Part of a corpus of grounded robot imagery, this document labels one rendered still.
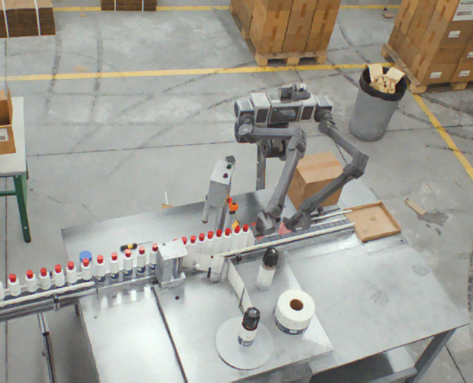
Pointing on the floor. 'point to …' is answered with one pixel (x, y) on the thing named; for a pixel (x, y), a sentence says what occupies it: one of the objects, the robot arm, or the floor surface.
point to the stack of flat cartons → (20, 18)
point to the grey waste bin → (370, 116)
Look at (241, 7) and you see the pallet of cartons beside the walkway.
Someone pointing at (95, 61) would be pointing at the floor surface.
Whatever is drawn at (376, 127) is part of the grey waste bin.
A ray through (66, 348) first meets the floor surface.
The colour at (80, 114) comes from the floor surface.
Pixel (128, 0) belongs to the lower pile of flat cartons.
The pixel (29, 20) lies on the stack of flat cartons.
